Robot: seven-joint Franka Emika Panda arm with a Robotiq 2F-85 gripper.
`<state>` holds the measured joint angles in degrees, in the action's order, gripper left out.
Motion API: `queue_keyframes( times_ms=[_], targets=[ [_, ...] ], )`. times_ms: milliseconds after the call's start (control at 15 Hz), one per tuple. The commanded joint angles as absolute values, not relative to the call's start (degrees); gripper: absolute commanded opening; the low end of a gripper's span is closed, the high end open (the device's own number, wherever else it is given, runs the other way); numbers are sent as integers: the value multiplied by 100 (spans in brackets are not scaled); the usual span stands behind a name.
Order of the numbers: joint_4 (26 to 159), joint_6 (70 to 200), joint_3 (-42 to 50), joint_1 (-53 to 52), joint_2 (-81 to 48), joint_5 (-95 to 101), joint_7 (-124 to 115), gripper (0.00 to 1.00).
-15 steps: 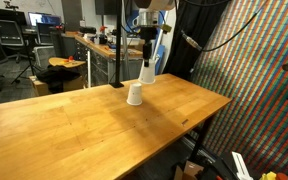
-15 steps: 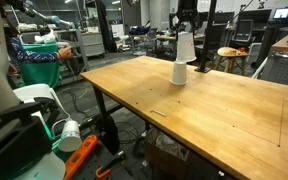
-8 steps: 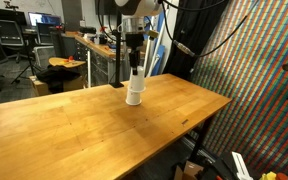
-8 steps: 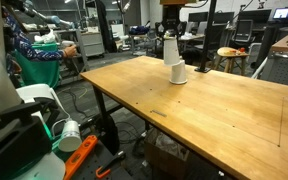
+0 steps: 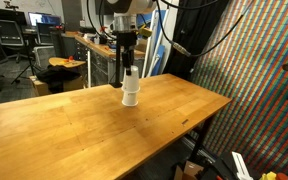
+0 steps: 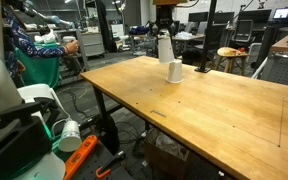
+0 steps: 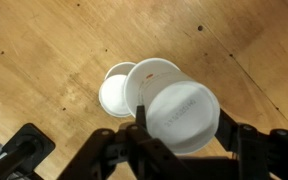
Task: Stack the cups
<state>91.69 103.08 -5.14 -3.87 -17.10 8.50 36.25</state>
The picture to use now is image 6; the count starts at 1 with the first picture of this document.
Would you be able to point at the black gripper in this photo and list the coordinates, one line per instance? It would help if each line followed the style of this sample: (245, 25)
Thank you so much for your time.
(164, 13)

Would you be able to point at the large white paper cup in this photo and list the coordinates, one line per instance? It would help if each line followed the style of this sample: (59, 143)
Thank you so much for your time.
(165, 50)

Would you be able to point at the tall white paper cup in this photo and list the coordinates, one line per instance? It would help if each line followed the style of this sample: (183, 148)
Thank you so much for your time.
(175, 71)

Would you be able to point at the white handheld controller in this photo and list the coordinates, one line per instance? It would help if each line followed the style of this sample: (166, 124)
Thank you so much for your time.
(69, 39)

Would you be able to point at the person right forearm patterned sleeve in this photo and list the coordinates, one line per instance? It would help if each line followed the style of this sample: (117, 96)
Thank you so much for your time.
(47, 51)

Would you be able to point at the grey jointed robot arm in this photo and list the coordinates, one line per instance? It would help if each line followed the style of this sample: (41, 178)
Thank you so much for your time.
(55, 20)

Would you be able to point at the person right hand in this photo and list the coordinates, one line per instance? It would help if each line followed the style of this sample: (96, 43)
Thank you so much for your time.
(72, 47)

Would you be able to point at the person left hand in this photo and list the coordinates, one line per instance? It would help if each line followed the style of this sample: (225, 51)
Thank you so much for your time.
(20, 66)

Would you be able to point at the dark blue bag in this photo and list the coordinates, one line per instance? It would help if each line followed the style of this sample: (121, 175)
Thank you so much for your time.
(139, 30)

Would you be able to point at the black stand pole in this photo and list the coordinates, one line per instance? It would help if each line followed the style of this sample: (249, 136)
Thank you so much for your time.
(206, 36)

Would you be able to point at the black hanging coat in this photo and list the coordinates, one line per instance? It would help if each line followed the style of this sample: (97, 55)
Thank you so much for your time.
(105, 30)

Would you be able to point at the round wooden stool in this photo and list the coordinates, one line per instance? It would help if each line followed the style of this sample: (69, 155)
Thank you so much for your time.
(229, 52)

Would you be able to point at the grey filing cabinet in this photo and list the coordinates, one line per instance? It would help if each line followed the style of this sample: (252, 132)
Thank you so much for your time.
(92, 45)

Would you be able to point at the black mesh office chair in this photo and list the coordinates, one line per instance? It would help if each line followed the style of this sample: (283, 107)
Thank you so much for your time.
(244, 31)

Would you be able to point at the small red object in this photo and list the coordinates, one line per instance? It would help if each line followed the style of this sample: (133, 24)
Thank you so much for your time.
(242, 50)

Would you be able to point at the thin metal strip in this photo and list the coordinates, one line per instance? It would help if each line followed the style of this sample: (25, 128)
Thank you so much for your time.
(159, 113)

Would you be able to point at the grey metal shelf rack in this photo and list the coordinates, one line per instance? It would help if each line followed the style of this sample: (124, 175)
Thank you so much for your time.
(85, 63)

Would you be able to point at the black computer monitor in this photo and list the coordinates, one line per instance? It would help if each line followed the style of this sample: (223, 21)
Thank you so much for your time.
(255, 16)

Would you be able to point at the white crumpled bag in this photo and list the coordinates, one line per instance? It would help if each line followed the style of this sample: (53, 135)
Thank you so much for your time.
(46, 37)

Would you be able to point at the lit computer monitor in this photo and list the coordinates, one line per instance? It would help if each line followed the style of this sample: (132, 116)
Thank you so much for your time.
(282, 13)

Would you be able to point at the light wooden desk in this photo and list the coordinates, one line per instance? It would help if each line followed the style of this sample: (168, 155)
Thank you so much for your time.
(282, 45)

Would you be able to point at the green cloth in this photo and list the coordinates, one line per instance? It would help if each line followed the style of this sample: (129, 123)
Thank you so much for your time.
(40, 73)

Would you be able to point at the brown cardboard box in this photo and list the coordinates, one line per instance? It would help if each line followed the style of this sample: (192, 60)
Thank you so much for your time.
(164, 161)

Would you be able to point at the white cylindrical lamp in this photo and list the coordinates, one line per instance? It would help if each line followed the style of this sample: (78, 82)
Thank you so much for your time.
(70, 136)

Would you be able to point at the white plastic chair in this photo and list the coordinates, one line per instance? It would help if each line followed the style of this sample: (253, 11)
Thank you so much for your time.
(34, 91)

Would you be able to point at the orange spirit level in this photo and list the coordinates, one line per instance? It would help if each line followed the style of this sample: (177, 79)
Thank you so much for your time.
(80, 155)

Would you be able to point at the orange gripper mount plate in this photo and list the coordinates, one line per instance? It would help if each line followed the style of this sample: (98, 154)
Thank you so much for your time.
(169, 2)

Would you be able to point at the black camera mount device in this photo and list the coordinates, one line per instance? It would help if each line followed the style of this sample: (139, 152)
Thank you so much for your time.
(14, 146)

